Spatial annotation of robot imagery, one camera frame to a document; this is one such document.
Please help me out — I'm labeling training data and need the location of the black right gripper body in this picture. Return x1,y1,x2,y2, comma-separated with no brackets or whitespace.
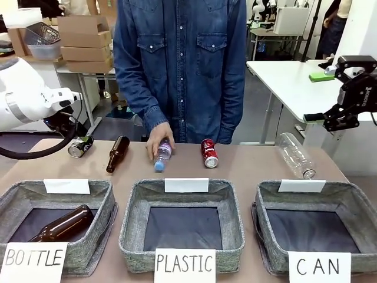
338,69,377,115

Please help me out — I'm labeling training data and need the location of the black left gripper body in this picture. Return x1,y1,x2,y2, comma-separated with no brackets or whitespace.
44,106,79,138

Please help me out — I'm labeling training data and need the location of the black and green can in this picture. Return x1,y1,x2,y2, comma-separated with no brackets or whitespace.
67,134,95,159

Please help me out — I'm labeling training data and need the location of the plastic bottle blue cap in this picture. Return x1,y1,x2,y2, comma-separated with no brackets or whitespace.
153,139,173,173

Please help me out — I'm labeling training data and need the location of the person's left forearm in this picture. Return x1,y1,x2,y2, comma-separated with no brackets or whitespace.
217,73,247,145

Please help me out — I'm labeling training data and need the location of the person's right forearm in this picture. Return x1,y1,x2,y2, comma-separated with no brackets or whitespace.
115,67,171,131

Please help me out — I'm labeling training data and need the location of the grey fabric basket can label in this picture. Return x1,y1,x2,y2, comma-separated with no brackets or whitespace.
251,179,377,277

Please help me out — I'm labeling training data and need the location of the black perforated plastic basket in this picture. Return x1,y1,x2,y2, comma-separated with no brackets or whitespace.
24,23,61,45

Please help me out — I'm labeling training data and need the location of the grey fabric basket bottle label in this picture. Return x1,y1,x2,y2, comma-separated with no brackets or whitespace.
0,179,116,277

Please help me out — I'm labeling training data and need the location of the grey fabric basket plastic label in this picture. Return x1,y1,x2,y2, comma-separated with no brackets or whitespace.
118,177,246,274

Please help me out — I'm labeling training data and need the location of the red soda can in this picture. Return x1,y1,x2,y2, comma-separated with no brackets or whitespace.
200,139,220,169

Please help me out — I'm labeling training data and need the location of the white paper sign CAN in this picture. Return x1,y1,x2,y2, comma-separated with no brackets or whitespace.
288,251,352,283

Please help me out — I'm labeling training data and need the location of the person's right hand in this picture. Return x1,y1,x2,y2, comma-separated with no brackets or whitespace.
145,121,177,162

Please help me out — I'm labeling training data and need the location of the background person in dark clothes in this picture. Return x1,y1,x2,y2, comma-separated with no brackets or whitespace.
316,0,352,60

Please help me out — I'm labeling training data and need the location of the small brown glass bottle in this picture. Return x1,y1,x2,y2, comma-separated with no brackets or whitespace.
105,135,131,175

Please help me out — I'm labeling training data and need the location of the white desk with boxes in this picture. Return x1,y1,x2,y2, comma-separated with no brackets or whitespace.
55,66,119,128

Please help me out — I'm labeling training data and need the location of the green mat on floor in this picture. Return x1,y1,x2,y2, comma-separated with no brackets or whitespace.
105,105,143,121

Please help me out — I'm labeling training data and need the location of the black tripod pole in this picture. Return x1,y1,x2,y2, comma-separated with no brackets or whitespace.
300,0,322,62

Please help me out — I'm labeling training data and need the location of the blank white card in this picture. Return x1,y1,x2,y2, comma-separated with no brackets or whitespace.
164,177,210,193
44,178,91,195
277,179,326,193

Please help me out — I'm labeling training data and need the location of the clear empty plastic bottle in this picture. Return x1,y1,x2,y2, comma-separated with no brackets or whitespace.
275,132,317,180

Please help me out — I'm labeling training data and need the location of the flat cardboard box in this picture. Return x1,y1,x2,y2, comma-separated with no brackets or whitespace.
60,45,114,62
65,58,116,74

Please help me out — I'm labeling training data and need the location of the grey plastic crate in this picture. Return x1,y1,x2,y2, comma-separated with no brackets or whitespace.
27,40,63,60

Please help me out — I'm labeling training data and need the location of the white box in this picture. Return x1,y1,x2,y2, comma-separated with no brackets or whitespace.
273,5,313,35

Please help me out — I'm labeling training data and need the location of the large brown glass bottle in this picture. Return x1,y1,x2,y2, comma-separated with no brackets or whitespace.
28,204,95,243

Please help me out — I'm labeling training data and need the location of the small cardboard box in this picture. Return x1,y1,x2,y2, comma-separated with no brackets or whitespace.
6,27,34,57

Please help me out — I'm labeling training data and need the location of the large open cardboard box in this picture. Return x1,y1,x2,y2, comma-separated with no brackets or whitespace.
57,15,112,48

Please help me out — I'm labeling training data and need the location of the person in denim shirt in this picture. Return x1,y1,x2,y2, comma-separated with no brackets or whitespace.
113,0,248,146

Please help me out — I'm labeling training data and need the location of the white paper sign BOTTLE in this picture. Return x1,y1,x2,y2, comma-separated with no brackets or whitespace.
0,242,70,283

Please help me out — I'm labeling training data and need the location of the white paper sign PLASTIC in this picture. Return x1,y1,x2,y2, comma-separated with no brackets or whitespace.
154,248,217,283

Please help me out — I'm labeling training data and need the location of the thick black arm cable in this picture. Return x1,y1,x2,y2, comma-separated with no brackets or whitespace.
0,116,83,160

